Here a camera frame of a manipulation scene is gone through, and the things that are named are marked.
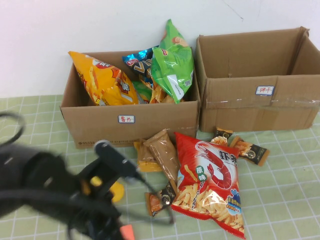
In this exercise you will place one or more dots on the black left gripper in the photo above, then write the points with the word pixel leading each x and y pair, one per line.
pixel 100 202

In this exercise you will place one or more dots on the black orange biscuit packet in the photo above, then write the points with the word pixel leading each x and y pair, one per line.
pixel 250 151
pixel 221 136
pixel 160 200

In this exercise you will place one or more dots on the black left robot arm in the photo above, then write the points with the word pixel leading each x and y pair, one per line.
pixel 30 170

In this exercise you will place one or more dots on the yellow brown snack packet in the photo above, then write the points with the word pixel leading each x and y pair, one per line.
pixel 146 161

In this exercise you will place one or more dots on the long brown snack packet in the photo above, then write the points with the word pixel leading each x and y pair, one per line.
pixel 162 155

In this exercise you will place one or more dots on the cardboard box with snack bags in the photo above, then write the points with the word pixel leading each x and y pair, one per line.
pixel 100 125

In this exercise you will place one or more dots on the orange fries snack bag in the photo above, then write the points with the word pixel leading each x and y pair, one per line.
pixel 157 96

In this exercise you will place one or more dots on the small green snack bag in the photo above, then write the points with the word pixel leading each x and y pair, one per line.
pixel 140 90

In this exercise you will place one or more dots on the salmon foam block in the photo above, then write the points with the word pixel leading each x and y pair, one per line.
pixel 127 232

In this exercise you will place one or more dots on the yellow rubber duck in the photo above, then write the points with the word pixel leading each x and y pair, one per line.
pixel 118 192

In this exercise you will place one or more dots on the white handwritten label sticker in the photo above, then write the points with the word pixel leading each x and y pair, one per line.
pixel 126 119
pixel 264 90

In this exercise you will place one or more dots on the red prawn cracker bag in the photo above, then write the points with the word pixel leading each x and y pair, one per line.
pixel 215 175

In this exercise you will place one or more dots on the orange yellow chip bag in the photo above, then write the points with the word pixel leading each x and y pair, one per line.
pixel 100 77

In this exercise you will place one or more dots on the blue chip bag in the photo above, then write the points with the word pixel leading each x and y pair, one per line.
pixel 137 65

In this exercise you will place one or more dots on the green chip bag white label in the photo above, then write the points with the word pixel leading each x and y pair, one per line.
pixel 170 70

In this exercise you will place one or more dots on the green checkered tablecloth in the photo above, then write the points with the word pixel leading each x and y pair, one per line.
pixel 275 187

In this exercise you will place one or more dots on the empty taped cardboard box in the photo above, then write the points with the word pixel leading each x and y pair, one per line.
pixel 237 112

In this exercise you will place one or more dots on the tall green chip bag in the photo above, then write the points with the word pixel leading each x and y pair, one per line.
pixel 172 35

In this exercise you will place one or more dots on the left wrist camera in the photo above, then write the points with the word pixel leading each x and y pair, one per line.
pixel 112 155

